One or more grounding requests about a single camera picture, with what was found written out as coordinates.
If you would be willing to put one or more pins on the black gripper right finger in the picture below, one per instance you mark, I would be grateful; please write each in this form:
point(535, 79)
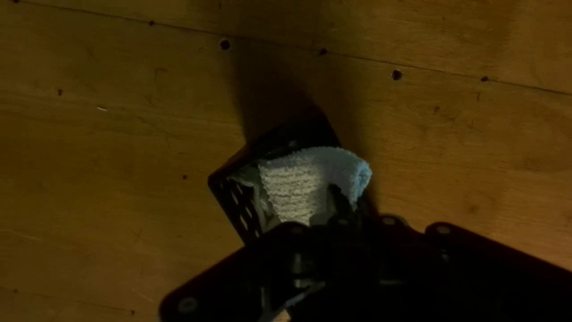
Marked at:
point(340, 201)

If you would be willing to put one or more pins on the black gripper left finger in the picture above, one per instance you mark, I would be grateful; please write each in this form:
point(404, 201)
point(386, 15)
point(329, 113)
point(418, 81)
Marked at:
point(292, 238)

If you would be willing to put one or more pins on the white towel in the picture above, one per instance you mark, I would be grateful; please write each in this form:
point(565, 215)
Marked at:
point(304, 179)

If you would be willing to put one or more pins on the black perforated basket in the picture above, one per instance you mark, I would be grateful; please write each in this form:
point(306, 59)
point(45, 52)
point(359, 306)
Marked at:
point(238, 190)

